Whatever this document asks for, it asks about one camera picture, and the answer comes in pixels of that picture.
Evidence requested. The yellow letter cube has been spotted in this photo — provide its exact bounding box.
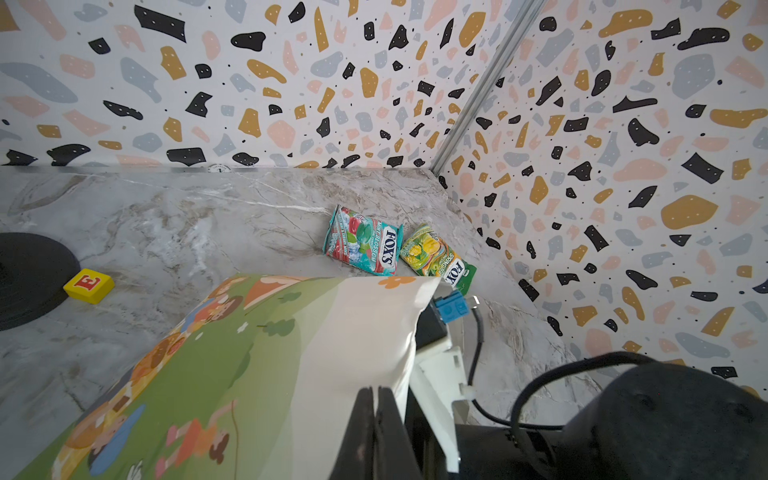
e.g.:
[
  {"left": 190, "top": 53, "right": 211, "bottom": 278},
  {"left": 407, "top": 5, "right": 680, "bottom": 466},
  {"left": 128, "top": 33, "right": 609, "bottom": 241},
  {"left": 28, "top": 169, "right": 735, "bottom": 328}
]
[{"left": 63, "top": 268, "right": 115, "bottom": 305}]

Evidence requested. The microphone on black stand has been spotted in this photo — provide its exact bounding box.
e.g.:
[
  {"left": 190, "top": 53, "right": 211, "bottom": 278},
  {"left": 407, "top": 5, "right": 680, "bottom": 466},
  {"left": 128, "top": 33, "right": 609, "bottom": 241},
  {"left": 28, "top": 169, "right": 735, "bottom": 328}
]
[{"left": 1, "top": 232, "right": 80, "bottom": 331}]

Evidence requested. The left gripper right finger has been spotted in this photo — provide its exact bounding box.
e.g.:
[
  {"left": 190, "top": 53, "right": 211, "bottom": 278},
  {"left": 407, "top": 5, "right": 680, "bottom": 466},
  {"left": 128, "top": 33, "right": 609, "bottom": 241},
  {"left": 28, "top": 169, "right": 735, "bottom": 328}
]
[{"left": 375, "top": 387, "right": 422, "bottom": 480}]

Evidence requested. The white paper bag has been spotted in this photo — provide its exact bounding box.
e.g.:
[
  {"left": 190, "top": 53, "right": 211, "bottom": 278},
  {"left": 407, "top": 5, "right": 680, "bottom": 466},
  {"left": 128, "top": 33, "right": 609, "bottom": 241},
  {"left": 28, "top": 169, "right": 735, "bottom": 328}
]
[{"left": 20, "top": 275, "right": 439, "bottom": 479}]

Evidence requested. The red green Fox's candy bag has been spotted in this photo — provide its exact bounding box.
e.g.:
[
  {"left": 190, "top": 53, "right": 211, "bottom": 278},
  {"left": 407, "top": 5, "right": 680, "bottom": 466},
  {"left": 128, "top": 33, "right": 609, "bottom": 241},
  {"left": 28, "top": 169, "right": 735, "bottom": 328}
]
[{"left": 323, "top": 205, "right": 404, "bottom": 276}]

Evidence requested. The right aluminium corner post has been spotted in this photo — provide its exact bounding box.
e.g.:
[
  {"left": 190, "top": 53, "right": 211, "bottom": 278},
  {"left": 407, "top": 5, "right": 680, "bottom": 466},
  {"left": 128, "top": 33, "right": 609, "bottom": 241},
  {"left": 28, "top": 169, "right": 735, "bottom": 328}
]
[{"left": 430, "top": 0, "right": 546, "bottom": 177}]

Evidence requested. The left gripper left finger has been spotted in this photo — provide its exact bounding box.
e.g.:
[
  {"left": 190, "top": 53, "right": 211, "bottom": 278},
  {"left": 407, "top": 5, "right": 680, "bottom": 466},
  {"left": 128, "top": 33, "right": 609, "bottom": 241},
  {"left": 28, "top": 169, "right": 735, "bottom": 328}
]
[{"left": 344, "top": 387, "right": 375, "bottom": 479}]

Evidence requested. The yellow green Fox's candy bag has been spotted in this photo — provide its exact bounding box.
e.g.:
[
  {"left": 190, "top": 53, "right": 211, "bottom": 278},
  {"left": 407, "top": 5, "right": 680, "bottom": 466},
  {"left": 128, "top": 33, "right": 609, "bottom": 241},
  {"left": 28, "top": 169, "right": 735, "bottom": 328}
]
[{"left": 400, "top": 224, "right": 476, "bottom": 295}]

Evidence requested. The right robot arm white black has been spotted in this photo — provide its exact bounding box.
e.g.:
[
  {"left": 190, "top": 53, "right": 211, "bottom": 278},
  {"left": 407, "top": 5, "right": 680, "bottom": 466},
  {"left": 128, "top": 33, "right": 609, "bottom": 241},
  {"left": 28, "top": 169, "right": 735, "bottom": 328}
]
[{"left": 455, "top": 360, "right": 767, "bottom": 479}]

